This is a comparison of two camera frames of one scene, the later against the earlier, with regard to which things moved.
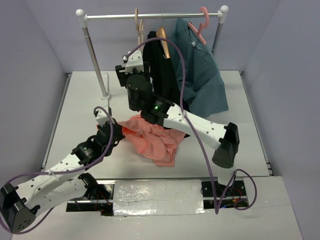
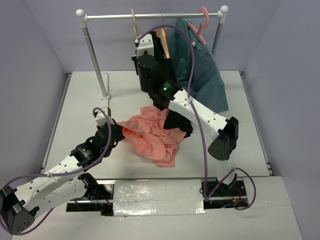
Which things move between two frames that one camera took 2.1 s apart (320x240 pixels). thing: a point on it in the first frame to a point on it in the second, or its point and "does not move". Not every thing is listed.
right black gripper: x=122 y=76 to x=134 y=58
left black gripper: x=120 y=135 does not move
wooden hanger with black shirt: x=161 y=33 does not move
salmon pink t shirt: x=156 y=142 does not move
